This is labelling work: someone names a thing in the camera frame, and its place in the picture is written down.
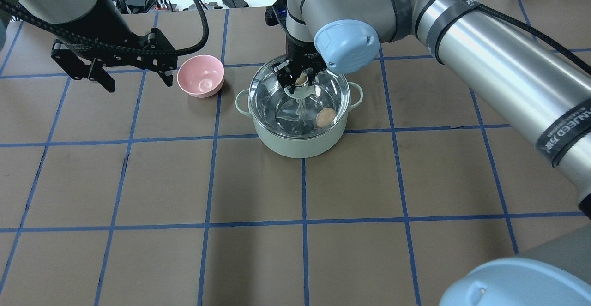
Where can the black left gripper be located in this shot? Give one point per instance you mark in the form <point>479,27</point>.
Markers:
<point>99,30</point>

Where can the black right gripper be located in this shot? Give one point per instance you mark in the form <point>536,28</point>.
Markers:
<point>300,52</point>

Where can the glass pot lid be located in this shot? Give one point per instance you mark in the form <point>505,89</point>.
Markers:
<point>294,116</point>

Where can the brown egg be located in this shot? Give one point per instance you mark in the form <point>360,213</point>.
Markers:
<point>325,117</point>

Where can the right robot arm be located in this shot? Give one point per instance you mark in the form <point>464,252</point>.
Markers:
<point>540,87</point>

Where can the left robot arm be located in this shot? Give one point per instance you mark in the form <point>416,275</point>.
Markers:
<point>51,11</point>

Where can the pale green electric pot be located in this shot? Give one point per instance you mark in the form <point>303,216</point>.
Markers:
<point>301,148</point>

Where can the pink bowl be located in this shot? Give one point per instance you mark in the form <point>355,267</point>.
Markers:
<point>201,76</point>

